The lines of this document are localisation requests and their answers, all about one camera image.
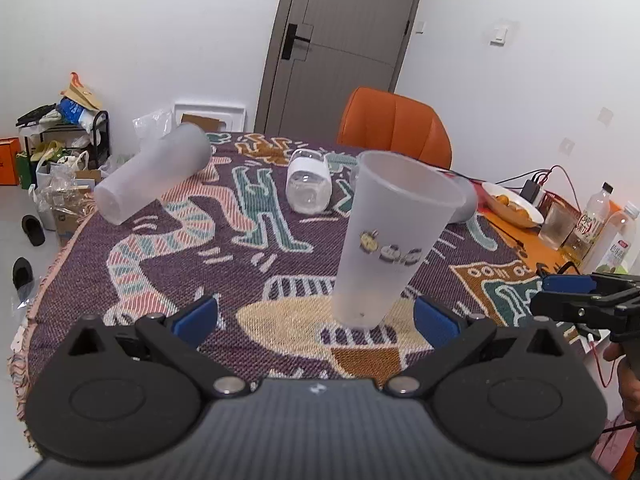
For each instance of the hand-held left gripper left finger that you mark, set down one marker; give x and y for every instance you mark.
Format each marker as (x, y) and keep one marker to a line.
(196, 318)

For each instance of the white bowl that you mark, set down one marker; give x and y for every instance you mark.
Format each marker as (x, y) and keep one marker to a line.
(510, 210)

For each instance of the grey door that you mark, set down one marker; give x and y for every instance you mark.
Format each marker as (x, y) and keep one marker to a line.
(345, 35)

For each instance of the printed woven blanket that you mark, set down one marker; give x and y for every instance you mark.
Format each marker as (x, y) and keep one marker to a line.
(200, 240)

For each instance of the plastic bottle with red label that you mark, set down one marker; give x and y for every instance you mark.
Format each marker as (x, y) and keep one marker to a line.
(590, 225)

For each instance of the black storage rack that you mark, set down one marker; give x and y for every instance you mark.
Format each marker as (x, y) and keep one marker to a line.
(99, 135)

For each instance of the white wall outlet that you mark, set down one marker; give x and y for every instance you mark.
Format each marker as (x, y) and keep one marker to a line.
(567, 145)

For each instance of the white wall switch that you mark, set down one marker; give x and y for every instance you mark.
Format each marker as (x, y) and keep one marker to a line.
(499, 33)

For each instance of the cardboard box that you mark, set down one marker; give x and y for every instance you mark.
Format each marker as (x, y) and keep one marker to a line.
(65, 220)

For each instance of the orange chair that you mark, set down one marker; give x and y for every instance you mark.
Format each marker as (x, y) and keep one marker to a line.
(395, 125)

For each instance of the plastic bottle with green label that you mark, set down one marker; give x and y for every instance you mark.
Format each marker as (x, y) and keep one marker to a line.
(617, 245)

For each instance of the plain frosted plastic cup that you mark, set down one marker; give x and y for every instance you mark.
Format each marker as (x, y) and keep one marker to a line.
(155, 170)

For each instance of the frosted cup with cartoon print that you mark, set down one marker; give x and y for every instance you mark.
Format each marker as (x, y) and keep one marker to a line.
(390, 220)

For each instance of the orange box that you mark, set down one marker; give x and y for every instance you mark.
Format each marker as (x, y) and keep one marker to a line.
(9, 161)

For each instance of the green bag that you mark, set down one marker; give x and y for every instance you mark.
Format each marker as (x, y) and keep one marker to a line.
(25, 170)

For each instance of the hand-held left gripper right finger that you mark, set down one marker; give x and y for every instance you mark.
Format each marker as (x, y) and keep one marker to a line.
(434, 321)

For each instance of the black slipper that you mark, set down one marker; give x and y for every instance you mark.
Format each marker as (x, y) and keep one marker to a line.
(23, 273)
(33, 230)

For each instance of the clear glass tumbler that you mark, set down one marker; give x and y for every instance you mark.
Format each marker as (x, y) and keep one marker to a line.
(556, 227)

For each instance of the grey frosted cup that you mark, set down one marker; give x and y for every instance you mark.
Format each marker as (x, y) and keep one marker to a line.
(466, 201)

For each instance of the clear plastic bag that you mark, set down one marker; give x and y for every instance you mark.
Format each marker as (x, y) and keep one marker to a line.
(150, 124)

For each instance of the person's right hand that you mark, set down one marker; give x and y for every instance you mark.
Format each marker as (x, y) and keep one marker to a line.
(614, 352)

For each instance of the orange fruit pieces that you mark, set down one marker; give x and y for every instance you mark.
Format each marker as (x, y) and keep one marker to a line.
(515, 208)

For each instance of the black power adapter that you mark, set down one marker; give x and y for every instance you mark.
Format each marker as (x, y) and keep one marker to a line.
(532, 187)

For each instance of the clear cup with white band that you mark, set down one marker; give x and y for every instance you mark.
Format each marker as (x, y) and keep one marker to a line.
(307, 185)

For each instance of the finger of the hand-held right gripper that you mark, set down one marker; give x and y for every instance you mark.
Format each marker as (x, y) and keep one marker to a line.
(567, 283)
(570, 307)

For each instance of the brown paper bag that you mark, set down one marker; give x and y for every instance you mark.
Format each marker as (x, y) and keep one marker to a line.
(77, 94)

